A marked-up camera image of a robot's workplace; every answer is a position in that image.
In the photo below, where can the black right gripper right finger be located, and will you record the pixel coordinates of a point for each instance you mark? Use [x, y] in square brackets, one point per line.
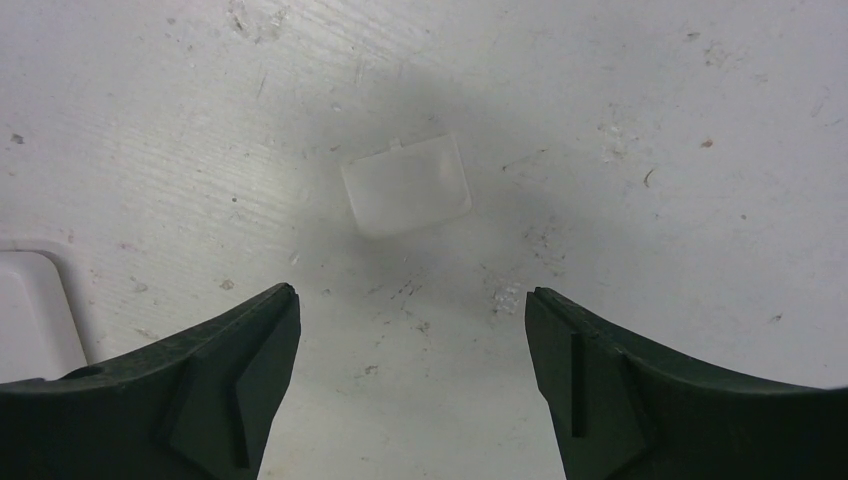
[626, 407]

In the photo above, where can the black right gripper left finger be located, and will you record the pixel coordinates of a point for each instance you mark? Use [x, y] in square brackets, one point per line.
[198, 404]

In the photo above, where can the white remote control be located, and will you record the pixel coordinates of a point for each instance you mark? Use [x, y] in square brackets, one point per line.
[39, 338]

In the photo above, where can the white battery cover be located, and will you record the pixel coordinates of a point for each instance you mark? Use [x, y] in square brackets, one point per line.
[406, 188]

